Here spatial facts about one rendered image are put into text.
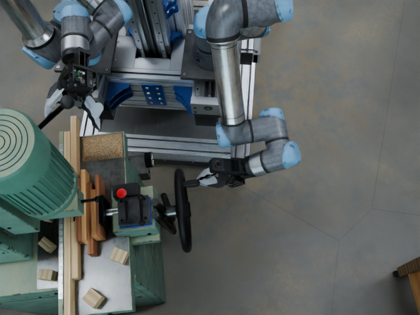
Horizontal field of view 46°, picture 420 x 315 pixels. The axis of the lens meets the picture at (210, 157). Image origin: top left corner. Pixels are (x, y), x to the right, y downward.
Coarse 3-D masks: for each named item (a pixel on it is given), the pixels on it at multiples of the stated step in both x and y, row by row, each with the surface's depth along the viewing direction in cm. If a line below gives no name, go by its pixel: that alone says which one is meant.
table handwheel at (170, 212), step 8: (176, 176) 163; (176, 184) 161; (176, 192) 159; (184, 192) 182; (176, 200) 158; (184, 200) 172; (168, 208) 170; (176, 208) 158; (184, 208) 158; (168, 216) 170; (176, 216) 170; (184, 216) 157; (184, 224) 158; (184, 232) 158; (184, 240) 160; (184, 248) 163
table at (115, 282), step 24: (96, 168) 169; (120, 168) 168; (120, 240) 159; (144, 240) 162; (96, 264) 157; (120, 264) 156; (96, 288) 154; (120, 288) 154; (96, 312) 152; (120, 312) 156
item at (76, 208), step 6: (78, 192) 148; (78, 198) 148; (72, 204) 146; (78, 204) 147; (66, 210) 146; (72, 210) 146; (78, 210) 147; (54, 216) 150; (60, 216) 150; (66, 216) 151; (72, 216) 152
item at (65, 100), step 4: (64, 96) 120; (68, 96) 121; (60, 100) 121; (64, 100) 120; (68, 100) 120; (72, 100) 121; (60, 104) 123; (64, 104) 120; (68, 104) 120; (72, 104) 121; (56, 108) 124; (60, 108) 123; (64, 108) 121; (68, 108) 121; (52, 112) 126; (56, 112) 125; (48, 116) 127; (52, 116) 126; (44, 120) 129; (48, 120) 128; (40, 124) 131; (44, 124) 130; (40, 128) 132
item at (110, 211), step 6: (102, 198) 155; (102, 204) 154; (108, 204) 162; (102, 210) 153; (108, 210) 157; (114, 210) 156; (102, 216) 153; (108, 216) 159; (102, 222) 152; (108, 222) 158; (108, 228) 158
